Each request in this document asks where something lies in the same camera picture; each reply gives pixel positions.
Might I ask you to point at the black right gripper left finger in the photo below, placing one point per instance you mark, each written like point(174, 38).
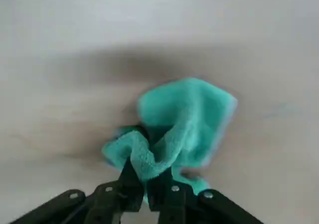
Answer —
point(109, 204)

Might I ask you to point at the green cloth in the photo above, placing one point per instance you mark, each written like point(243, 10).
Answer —
point(189, 114)

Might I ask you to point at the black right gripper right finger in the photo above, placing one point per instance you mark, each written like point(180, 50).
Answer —
point(179, 204)

